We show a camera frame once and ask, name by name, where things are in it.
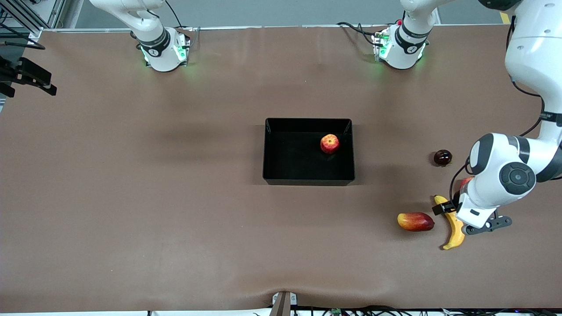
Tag aluminium profile frame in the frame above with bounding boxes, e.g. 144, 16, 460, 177
0, 0, 66, 42

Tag black base cable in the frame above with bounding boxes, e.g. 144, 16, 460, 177
165, 0, 184, 29
337, 21, 379, 47

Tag black plastic box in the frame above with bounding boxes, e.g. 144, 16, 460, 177
263, 118, 355, 187

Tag yellow banana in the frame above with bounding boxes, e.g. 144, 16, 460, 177
434, 195, 465, 251

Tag black right base cable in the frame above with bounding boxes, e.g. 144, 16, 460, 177
165, 0, 184, 29

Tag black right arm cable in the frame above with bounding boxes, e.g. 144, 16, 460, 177
0, 39, 45, 50

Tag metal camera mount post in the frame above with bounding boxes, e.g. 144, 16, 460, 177
270, 291, 298, 316

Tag brown table cover mat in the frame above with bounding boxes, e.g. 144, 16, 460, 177
0, 24, 562, 313

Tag red yellow mango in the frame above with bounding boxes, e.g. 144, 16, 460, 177
397, 212, 435, 232

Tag red yellow apple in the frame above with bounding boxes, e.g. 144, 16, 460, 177
320, 134, 340, 154

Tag black left base cable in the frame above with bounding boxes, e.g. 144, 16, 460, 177
337, 21, 379, 47

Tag black cable bundle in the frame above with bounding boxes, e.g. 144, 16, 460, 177
250, 305, 562, 316

